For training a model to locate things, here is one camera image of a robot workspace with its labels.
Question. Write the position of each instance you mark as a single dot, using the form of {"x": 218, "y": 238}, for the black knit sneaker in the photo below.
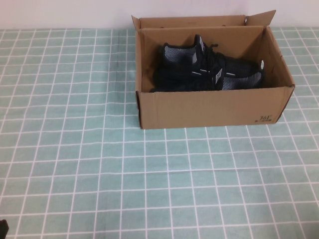
{"x": 239, "y": 64}
{"x": 189, "y": 85}

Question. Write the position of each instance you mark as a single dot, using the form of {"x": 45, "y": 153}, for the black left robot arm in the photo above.
{"x": 3, "y": 230}

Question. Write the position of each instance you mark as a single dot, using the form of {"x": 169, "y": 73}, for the brown cardboard shoe box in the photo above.
{"x": 199, "y": 109}

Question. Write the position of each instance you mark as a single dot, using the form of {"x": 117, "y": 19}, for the white foam shoe insert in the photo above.
{"x": 195, "y": 58}

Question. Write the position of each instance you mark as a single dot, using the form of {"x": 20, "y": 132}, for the green white checked tablecloth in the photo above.
{"x": 99, "y": 174}

